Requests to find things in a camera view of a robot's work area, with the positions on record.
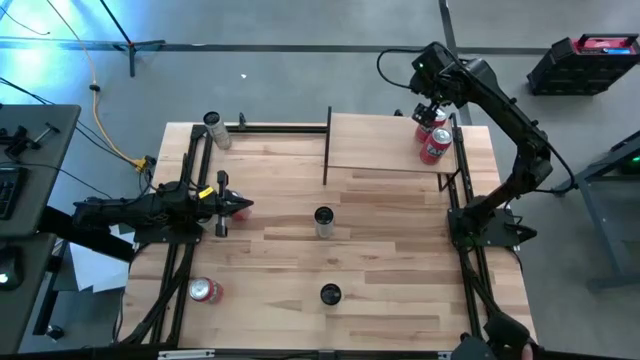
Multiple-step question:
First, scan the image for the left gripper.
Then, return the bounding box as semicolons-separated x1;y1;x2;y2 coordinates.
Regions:
205;170;255;238

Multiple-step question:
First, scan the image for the wooden shelf with black legs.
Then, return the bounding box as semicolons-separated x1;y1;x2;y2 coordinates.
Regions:
322;105;464;192

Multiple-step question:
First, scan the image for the yellow floor cable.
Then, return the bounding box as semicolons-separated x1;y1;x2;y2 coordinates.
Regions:
46;0;149;174

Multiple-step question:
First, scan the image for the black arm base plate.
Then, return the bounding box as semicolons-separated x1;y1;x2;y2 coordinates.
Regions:
133;219;204;245
447;207;539;249

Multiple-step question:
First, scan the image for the black computer mouse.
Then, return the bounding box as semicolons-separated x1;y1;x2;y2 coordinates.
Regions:
0;247;25;292

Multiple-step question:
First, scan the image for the black metal table frame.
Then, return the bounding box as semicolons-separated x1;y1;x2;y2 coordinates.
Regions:
117;110;540;360

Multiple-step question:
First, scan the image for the black light stand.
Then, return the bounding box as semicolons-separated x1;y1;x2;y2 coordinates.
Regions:
98;0;167;79

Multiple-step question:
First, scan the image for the black keyboard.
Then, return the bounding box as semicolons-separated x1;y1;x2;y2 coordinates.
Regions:
0;167;29;220

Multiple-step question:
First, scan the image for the black and red toolbox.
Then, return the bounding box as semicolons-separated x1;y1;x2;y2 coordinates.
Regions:
526;33;640;97

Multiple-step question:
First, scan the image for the black device with green light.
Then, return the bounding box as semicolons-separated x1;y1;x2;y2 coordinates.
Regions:
619;149;640;176

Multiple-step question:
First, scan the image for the low grey desk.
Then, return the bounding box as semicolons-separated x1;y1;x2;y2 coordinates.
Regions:
0;233;57;354

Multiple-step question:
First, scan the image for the black desk beam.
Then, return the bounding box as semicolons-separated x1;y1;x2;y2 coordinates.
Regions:
38;205;137;264

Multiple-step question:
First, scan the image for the grey side table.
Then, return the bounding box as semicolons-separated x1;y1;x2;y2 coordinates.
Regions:
550;130;640;291

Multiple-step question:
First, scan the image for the black clamp tool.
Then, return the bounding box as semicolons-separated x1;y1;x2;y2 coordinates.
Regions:
0;122;61;157

